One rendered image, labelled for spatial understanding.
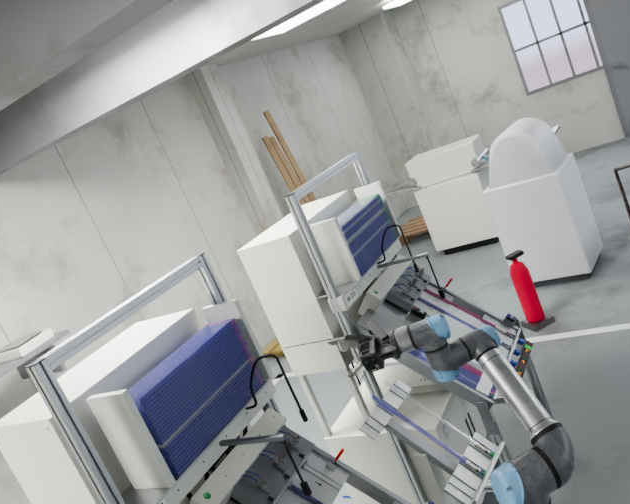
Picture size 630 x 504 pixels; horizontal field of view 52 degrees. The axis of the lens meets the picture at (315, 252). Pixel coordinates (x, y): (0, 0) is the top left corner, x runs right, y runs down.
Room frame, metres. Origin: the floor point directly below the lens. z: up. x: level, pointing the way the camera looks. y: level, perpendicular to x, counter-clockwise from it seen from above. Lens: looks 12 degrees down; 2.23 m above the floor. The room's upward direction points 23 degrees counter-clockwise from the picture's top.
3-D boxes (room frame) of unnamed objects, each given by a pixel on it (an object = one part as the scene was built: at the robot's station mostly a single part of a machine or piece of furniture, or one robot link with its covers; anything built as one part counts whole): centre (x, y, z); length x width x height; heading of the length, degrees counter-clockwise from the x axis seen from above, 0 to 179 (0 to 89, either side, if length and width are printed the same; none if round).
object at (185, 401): (2.04, 0.55, 1.52); 0.51 x 0.13 x 0.27; 147
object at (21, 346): (4.46, 2.11, 1.50); 0.34 x 0.32 x 0.08; 145
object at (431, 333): (1.80, -0.22, 1.49); 0.11 x 0.08 x 0.09; 75
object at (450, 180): (7.39, -1.80, 0.59); 2.47 x 0.62 x 1.17; 56
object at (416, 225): (8.65, -1.81, 0.06); 1.37 x 0.91 x 0.12; 55
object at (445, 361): (1.79, -0.23, 1.39); 0.11 x 0.08 x 0.11; 99
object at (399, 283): (3.18, -0.27, 0.65); 1.01 x 0.73 x 1.29; 57
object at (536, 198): (5.48, -1.95, 0.69); 0.69 x 0.62 x 1.39; 54
